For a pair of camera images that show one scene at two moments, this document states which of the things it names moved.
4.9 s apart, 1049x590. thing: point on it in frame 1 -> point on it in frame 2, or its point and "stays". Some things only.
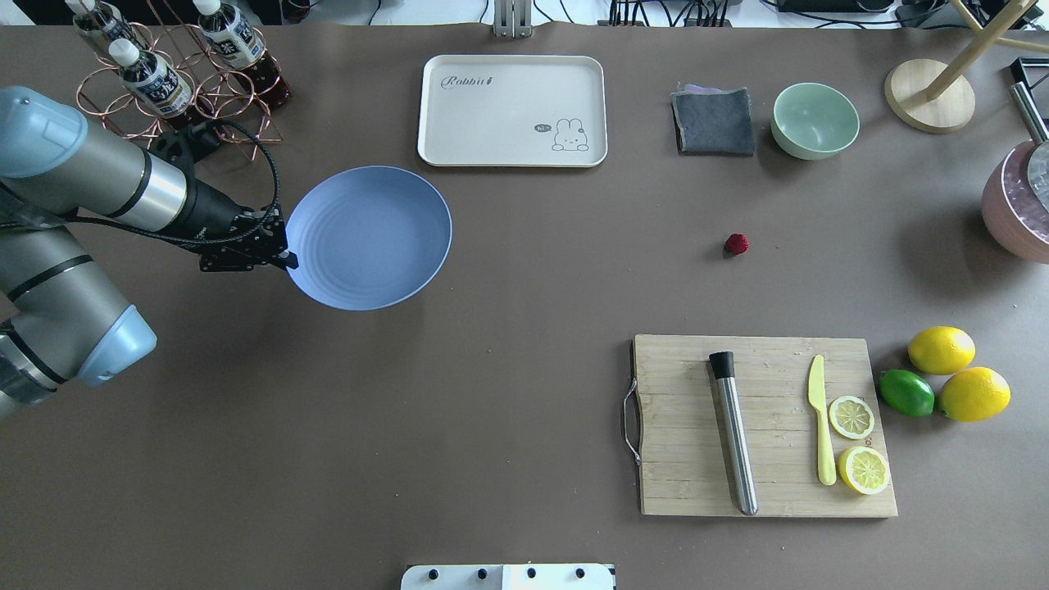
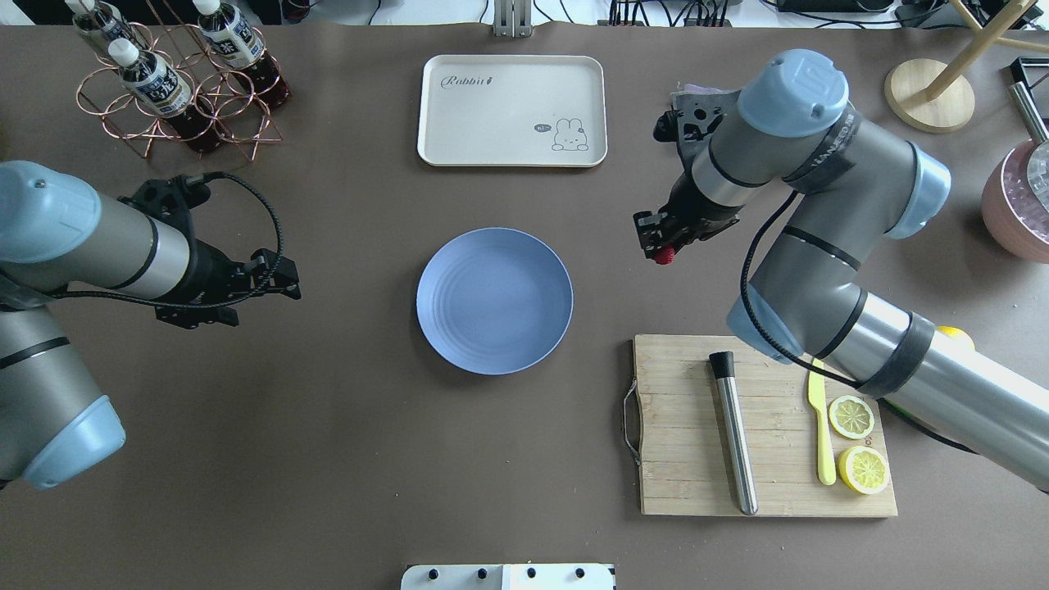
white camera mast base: [509, 577] stays
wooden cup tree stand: [931, 97] stays
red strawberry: [736, 244] -> [664, 255]
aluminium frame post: [512, 19] stays
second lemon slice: [863, 469] stays
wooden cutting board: [685, 468] stays
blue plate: [369, 238] -> [495, 301]
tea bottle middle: [238, 46] stays
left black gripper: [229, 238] -> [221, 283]
